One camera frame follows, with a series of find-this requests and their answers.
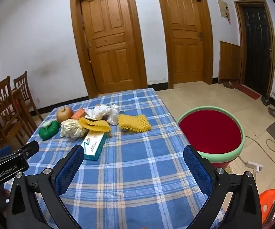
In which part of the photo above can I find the wooden chair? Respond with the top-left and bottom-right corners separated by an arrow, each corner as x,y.
0,76 -> 25,146
13,71 -> 44,130

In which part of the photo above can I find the grey cable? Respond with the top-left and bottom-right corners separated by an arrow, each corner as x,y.
238,135 -> 275,168

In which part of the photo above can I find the white power strip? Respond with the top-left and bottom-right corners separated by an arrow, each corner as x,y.
246,161 -> 264,172

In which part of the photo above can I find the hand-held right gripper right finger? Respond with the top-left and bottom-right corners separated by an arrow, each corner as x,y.
183,144 -> 263,229

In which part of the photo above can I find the black door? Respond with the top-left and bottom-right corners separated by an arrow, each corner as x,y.
234,0 -> 275,97

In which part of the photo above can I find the orange packet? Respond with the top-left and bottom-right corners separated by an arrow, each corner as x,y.
71,108 -> 86,120

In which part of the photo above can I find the teal and white box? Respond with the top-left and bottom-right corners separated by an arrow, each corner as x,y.
81,132 -> 108,161

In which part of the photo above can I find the orange plastic chair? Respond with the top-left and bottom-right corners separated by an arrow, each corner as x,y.
259,189 -> 275,227

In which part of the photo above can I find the thick yellow foam net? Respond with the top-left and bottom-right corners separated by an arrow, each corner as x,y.
118,114 -> 152,132

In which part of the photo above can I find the white cloth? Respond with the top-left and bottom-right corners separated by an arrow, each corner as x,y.
84,104 -> 120,126

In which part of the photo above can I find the arched panel wooden door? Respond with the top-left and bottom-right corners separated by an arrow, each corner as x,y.
70,0 -> 149,99

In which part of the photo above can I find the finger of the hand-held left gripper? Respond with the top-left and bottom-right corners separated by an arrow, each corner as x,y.
20,140 -> 40,158
0,145 -> 12,159

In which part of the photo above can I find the green plastic toy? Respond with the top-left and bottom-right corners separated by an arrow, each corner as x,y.
38,120 -> 60,140

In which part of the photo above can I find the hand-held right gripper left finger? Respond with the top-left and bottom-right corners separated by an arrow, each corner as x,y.
6,144 -> 85,229

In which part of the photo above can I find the red door mat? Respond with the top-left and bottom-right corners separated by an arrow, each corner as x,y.
233,83 -> 262,100

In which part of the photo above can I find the red bin with green rim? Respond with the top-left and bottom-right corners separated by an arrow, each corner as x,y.
176,106 -> 245,164

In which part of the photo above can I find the wooden door with metal handle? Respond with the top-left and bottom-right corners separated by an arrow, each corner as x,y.
155,0 -> 214,89

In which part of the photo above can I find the blue plaid tablecloth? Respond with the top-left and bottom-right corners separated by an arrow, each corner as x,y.
4,88 -> 224,229

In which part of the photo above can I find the white foam fruit net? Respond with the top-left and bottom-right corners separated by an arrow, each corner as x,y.
60,119 -> 87,139

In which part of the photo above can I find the brown apple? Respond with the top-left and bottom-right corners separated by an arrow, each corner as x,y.
57,106 -> 74,124

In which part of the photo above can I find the wooden wall panel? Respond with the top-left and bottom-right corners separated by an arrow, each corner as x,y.
218,41 -> 242,84

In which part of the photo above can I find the beige electrical box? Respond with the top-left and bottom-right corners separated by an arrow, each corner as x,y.
217,0 -> 231,20

